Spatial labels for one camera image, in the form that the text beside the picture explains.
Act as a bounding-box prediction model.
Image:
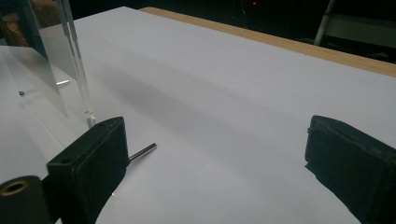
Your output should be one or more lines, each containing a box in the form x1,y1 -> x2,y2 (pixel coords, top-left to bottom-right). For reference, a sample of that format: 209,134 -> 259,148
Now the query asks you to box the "clear acrylic frame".
0,0 -> 97,130

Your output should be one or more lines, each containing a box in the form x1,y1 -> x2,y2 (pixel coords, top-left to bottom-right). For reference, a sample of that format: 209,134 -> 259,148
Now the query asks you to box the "wooden table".
138,7 -> 396,78

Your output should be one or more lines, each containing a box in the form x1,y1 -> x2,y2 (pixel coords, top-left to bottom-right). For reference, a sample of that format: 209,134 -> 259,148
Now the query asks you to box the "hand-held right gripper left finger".
46,116 -> 131,224

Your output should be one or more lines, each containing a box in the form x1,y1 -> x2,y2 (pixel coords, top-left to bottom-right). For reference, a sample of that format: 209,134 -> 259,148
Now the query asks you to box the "white metal stand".
312,0 -> 396,49

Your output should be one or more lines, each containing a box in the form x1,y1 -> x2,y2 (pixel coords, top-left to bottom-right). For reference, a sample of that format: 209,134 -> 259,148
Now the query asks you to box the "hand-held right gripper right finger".
304,114 -> 396,224

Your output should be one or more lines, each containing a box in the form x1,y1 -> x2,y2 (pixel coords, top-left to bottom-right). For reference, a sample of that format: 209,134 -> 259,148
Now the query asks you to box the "thin metal rod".
128,142 -> 158,162

